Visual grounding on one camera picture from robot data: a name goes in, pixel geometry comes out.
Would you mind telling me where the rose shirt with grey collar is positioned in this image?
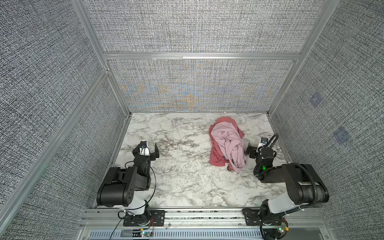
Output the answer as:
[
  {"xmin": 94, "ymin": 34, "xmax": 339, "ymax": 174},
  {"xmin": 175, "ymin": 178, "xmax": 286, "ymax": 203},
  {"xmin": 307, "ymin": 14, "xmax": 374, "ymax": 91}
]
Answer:
[{"xmin": 209, "ymin": 117, "xmax": 247, "ymax": 172}]

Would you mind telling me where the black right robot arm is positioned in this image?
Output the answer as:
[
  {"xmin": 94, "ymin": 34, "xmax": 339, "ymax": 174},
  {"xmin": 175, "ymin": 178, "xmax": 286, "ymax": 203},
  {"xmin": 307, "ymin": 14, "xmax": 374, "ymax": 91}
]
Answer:
[{"xmin": 242, "ymin": 145, "xmax": 330, "ymax": 226}]

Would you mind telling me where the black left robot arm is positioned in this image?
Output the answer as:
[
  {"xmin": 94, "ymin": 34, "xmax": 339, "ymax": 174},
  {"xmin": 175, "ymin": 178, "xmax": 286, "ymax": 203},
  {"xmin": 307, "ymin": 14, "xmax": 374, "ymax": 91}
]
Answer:
[{"xmin": 96, "ymin": 141, "xmax": 160, "ymax": 227}]

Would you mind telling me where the light pink ribbed cloth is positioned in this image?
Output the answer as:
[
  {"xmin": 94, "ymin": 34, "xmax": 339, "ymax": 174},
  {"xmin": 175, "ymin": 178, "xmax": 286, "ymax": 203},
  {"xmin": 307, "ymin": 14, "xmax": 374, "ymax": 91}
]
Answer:
[{"xmin": 211, "ymin": 122, "xmax": 247, "ymax": 172}]

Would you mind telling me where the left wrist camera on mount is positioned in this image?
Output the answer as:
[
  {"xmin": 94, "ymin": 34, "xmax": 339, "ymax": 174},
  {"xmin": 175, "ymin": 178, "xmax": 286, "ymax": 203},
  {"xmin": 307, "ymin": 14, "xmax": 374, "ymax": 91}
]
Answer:
[{"xmin": 139, "ymin": 141, "xmax": 151, "ymax": 156}]

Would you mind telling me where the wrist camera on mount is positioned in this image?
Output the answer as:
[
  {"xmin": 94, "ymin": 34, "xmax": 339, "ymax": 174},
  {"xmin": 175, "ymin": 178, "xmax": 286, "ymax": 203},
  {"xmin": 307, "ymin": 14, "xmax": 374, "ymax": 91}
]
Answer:
[
  {"xmin": 139, "ymin": 141, "xmax": 151, "ymax": 156},
  {"xmin": 258, "ymin": 137, "xmax": 269, "ymax": 147}
]

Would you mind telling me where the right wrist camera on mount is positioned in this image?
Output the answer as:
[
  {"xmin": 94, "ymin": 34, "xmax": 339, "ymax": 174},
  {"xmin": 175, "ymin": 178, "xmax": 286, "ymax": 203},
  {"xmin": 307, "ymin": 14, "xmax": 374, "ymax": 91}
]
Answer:
[{"xmin": 258, "ymin": 137, "xmax": 269, "ymax": 147}]

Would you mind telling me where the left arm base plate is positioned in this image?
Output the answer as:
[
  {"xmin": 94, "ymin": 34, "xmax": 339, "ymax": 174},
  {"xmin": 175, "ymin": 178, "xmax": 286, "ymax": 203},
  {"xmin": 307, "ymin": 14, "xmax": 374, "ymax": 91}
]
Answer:
[{"xmin": 123, "ymin": 210, "xmax": 166, "ymax": 228}]

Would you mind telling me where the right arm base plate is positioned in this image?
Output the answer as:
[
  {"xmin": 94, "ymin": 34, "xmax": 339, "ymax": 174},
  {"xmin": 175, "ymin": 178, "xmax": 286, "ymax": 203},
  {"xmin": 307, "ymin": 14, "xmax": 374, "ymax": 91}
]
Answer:
[{"xmin": 242, "ymin": 208, "xmax": 287, "ymax": 227}]

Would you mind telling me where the aluminium front rail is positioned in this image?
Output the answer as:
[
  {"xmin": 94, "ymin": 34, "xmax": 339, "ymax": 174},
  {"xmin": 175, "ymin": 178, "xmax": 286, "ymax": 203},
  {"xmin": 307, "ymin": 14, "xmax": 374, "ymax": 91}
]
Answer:
[{"xmin": 75, "ymin": 207, "xmax": 337, "ymax": 240}]

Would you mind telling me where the aluminium enclosure frame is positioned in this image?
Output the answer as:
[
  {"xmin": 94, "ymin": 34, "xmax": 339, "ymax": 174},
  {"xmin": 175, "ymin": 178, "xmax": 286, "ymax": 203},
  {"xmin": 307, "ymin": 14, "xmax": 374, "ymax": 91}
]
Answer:
[{"xmin": 1, "ymin": 1, "xmax": 338, "ymax": 234}]

